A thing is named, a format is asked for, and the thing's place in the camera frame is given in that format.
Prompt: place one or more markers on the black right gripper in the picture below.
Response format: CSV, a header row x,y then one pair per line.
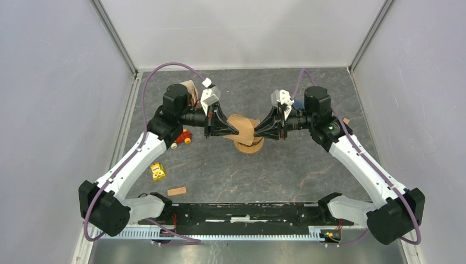
x,y
270,128

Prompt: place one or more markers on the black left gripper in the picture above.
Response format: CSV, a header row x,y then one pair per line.
x,y
216,124

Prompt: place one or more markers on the blue plastic dripper cone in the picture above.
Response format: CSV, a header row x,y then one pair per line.
x,y
298,105

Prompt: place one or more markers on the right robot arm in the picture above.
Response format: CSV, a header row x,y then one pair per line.
x,y
394,212

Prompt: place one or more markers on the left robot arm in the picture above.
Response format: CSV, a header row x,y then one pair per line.
x,y
104,204

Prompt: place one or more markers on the glass dripper with wooden collar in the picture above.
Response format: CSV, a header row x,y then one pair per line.
x,y
252,149

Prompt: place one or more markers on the orange coffee filter box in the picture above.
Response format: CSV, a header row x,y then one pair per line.
x,y
192,90

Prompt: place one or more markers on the red toy brick car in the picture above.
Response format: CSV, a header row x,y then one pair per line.
x,y
185,137

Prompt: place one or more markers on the yellow green toy block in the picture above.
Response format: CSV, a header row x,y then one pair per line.
x,y
157,171

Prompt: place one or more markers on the wooden rectangular block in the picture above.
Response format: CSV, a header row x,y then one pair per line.
x,y
177,191

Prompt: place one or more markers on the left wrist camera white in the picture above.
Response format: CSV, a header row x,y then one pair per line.
x,y
210,95

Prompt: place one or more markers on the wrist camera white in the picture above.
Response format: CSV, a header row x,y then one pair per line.
x,y
281,99
210,95

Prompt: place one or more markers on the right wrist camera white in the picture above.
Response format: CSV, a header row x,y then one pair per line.
x,y
281,99

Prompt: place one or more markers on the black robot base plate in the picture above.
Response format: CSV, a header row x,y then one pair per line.
x,y
280,218

